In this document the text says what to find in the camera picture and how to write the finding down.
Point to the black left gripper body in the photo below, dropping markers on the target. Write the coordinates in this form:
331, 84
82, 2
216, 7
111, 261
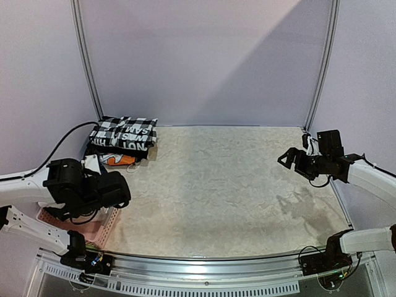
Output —
90, 210

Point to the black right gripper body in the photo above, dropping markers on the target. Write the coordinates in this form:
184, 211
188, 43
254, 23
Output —
302, 161

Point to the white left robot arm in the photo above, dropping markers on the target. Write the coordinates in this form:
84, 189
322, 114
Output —
70, 188

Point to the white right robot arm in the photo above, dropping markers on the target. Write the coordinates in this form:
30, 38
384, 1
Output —
355, 170

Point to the pink plastic laundry basket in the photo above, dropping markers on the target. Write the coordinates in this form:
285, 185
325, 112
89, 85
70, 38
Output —
96, 232

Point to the orange white folded garment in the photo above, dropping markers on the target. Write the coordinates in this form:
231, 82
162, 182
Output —
117, 159

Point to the black white checkered folded shirt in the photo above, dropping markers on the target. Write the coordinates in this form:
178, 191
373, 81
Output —
129, 136

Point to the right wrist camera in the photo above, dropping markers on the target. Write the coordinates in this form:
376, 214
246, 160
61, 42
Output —
326, 143

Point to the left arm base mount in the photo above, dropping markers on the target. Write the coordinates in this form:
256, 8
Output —
91, 264

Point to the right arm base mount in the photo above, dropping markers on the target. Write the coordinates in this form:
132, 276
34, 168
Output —
332, 268

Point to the aluminium front rail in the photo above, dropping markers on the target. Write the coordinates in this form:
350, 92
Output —
273, 275

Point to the right aluminium frame post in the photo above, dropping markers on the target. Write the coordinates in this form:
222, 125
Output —
324, 65

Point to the aluminium frame post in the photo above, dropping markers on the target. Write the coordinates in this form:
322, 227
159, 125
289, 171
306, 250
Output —
324, 65
85, 58

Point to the left aluminium frame post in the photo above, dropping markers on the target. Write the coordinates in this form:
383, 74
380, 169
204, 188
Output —
85, 58

